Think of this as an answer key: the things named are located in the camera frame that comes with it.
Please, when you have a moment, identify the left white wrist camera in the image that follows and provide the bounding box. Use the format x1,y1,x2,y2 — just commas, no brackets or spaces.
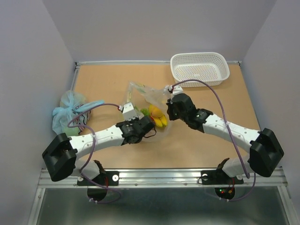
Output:
122,102,138,121

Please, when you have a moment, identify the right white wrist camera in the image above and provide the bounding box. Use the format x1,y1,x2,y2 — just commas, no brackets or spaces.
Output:
164,85,183,95

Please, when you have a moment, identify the clear lemon-print plastic bag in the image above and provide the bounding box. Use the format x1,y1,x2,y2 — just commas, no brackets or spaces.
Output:
122,82,173,143

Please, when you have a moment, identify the green grape bunch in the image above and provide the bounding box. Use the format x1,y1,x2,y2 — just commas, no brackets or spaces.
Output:
140,108,150,116

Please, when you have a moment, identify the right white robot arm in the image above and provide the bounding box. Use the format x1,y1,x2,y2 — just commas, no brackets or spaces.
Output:
166,93,284,183

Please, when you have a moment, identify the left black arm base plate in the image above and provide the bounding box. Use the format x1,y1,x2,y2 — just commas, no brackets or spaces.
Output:
77,171,120,187

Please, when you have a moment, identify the orange mango fruit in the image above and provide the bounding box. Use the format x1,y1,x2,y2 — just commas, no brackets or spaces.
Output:
149,105,164,118

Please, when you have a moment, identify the aluminium front rail frame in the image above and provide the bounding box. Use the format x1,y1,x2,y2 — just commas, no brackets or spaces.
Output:
37,167,288,188

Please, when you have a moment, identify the aluminium left side rail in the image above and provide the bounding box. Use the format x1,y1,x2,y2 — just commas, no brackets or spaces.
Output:
49,62,82,168

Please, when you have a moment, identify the blue tied plastic bag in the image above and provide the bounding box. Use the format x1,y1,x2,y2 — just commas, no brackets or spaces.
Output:
52,90,104,136

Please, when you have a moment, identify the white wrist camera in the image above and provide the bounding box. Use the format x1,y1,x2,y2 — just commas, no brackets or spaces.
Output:
122,102,138,121
164,85,183,95

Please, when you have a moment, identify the white perforated plastic basket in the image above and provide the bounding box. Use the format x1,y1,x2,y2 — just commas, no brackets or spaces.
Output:
170,52,230,88

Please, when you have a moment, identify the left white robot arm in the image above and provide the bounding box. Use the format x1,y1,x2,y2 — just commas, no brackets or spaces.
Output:
42,117,155,185

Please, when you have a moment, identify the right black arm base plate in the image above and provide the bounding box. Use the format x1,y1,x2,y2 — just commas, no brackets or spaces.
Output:
197,170,244,185

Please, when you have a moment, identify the yellow banana bunch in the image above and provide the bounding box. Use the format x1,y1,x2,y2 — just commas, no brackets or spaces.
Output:
152,115,168,128

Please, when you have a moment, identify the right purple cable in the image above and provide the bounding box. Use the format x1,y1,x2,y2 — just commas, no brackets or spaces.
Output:
172,79,256,203

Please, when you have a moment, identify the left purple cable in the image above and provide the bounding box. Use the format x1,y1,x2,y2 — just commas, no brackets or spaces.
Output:
67,103,122,204

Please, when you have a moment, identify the purple cable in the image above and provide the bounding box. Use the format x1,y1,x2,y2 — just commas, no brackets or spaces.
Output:
172,79,256,203
67,103,122,204

